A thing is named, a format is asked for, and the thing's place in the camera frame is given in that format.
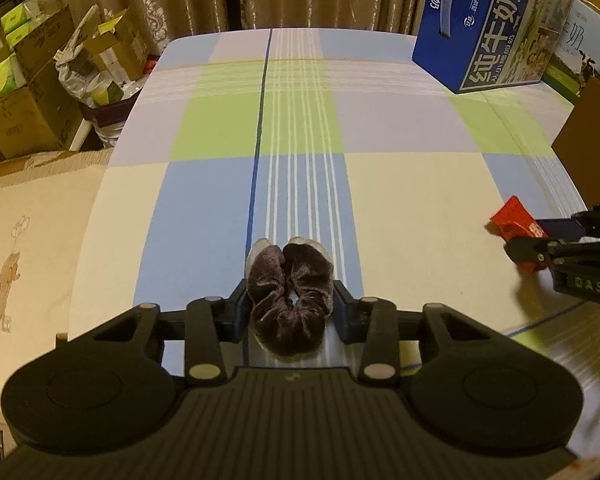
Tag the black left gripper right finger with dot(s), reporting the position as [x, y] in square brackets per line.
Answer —
[372, 324]

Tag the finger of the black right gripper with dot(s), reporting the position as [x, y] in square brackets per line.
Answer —
[561, 228]
[546, 250]

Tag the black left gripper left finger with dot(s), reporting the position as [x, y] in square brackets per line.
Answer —
[210, 321]

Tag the red snack packet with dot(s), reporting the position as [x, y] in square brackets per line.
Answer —
[513, 220]

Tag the dark brown velvet scrunchie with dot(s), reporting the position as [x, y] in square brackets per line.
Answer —
[291, 289]

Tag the brown cardboard storage box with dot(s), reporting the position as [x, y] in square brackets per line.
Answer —
[578, 144]

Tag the light blue milk carton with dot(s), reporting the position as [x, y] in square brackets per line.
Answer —
[576, 59]

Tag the plaid bed sheet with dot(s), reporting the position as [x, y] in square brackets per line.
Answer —
[337, 136]

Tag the cream cartoon blanket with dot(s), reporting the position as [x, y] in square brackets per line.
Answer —
[45, 203]

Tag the dark blue milk carton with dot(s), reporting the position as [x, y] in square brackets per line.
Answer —
[472, 45]

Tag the cardboard box with green tissues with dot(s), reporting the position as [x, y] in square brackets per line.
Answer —
[36, 112]

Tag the open small cardboard box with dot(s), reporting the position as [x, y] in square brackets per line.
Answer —
[103, 61]

